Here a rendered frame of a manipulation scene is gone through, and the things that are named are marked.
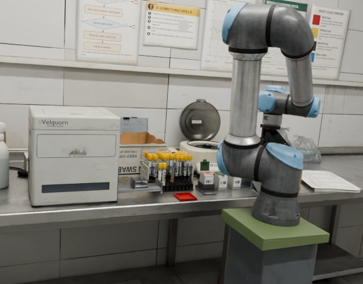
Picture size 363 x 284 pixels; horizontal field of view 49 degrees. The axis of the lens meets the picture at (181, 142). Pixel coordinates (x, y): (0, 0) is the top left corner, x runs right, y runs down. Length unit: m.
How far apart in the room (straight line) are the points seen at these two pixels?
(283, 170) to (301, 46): 0.36
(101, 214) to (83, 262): 0.86
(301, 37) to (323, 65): 1.44
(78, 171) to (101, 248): 0.91
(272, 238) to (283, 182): 0.18
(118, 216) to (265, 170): 0.52
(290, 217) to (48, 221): 0.76
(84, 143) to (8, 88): 0.69
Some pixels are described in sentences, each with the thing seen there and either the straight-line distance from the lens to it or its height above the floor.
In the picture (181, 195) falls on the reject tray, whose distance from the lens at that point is 1.53.
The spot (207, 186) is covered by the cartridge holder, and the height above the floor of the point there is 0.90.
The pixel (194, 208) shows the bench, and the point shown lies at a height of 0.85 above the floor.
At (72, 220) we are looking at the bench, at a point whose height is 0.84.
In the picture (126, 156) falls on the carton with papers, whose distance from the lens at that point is 1.71.
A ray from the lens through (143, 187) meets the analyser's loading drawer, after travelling 1.46.
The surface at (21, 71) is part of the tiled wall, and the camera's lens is 1.94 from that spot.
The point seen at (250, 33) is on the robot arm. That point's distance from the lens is 1.17.
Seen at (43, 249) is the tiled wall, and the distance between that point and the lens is 2.16.
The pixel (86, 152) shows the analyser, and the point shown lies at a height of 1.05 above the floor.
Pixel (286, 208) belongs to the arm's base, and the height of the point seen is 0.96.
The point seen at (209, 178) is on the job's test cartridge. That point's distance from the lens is 1.58.
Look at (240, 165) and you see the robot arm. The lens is 1.27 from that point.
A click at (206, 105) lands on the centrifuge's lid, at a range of 2.11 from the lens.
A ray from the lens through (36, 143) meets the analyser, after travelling 1.33.
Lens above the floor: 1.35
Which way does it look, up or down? 11 degrees down
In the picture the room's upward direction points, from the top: 4 degrees clockwise
